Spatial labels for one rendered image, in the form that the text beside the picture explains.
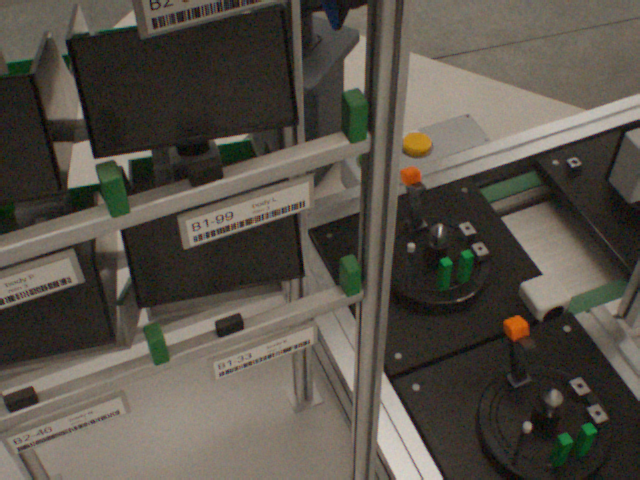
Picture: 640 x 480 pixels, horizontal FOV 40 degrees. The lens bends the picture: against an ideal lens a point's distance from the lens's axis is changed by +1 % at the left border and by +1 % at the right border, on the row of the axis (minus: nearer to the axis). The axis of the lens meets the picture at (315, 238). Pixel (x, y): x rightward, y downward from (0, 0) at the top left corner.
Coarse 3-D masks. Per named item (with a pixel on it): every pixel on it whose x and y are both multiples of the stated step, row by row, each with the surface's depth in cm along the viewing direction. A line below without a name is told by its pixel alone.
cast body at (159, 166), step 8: (152, 152) 84; (160, 152) 84; (168, 152) 84; (160, 160) 85; (168, 160) 85; (160, 168) 85; (168, 168) 85; (160, 176) 85; (168, 176) 85; (160, 184) 85
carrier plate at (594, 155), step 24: (600, 144) 125; (552, 168) 122; (600, 168) 122; (576, 192) 119; (600, 192) 119; (576, 216) 118; (600, 216) 116; (624, 216) 116; (600, 240) 114; (624, 240) 113; (624, 264) 111
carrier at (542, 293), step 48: (432, 192) 119; (480, 192) 119; (336, 240) 114; (432, 240) 106; (480, 240) 111; (432, 288) 107; (480, 288) 107; (528, 288) 106; (432, 336) 104; (480, 336) 104
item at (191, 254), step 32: (128, 160) 90; (224, 160) 92; (128, 192) 76; (160, 224) 64; (288, 224) 66; (128, 256) 65; (160, 256) 65; (192, 256) 66; (224, 256) 66; (256, 256) 67; (288, 256) 67; (160, 288) 66; (192, 288) 67; (224, 288) 67
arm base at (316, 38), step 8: (304, 16) 120; (312, 16) 124; (304, 24) 121; (312, 24) 125; (304, 32) 122; (312, 32) 126; (304, 40) 123; (312, 40) 125; (320, 40) 126; (304, 48) 124; (312, 48) 125; (304, 56) 123
